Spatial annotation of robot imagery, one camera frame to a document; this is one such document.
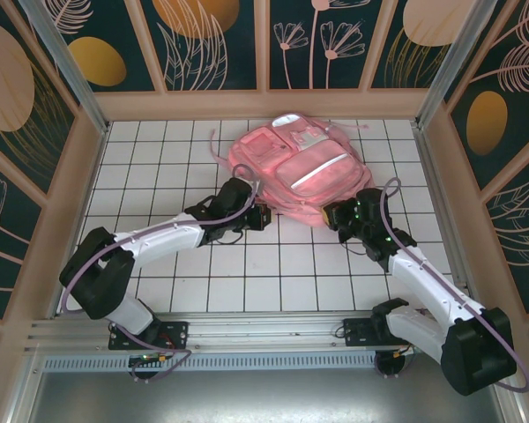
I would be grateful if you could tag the pink student backpack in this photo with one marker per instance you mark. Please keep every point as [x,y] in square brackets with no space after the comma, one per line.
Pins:
[300,172]

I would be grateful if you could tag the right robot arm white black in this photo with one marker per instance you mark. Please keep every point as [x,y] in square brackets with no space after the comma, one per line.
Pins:
[432,282]

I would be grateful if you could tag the grey metal sheet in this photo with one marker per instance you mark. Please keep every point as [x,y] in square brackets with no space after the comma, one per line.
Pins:
[264,396]

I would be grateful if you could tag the aluminium side rail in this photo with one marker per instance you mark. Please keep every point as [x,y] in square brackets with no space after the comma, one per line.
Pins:
[449,220]

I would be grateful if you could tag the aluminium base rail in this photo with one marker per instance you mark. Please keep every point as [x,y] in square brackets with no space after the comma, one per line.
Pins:
[264,326]

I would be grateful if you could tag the aluminium corner post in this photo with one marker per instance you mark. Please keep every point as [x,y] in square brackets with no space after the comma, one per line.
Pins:
[64,61]
[460,61]

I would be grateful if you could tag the aluminium frame bar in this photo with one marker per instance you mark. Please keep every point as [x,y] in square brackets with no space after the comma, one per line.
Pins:
[507,405]
[24,388]

